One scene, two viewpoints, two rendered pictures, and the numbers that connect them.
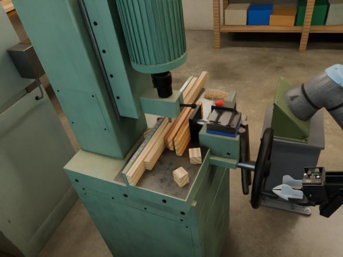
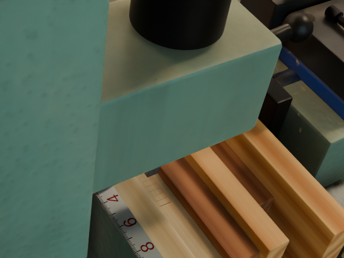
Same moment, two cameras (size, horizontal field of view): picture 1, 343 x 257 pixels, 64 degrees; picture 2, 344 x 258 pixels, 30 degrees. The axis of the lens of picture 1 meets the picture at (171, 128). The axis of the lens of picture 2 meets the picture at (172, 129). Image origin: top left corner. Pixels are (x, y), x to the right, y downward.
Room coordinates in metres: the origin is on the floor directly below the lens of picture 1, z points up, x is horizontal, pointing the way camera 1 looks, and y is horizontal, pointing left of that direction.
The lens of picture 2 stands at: (0.71, 0.26, 1.28)
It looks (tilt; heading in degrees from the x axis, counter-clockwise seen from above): 45 degrees down; 288
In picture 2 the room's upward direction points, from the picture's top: 12 degrees clockwise
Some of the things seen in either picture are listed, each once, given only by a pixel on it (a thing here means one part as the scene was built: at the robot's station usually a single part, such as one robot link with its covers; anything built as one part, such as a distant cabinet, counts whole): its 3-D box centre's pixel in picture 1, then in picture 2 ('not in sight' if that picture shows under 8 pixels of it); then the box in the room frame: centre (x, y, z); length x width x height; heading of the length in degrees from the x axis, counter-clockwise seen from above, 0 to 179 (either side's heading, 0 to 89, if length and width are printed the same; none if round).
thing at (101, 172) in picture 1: (150, 152); not in sight; (0.86, 0.11, 0.76); 0.57 x 0.45 x 0.09; 60
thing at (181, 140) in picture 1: (190, 126); (223, 141); (0.77, -0.07, 0.94); 0.23 x 0.02 x 0.07; 150
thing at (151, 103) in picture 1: (162, 103); (133, 92); (0.82, 0.02, 1.03); 0.14 x 0.07 x 0.09; 60
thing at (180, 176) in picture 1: (180, 177); not in sight; (0.56, 0.00, 0.92); 0.04 x 0.03 x 0.04; 27
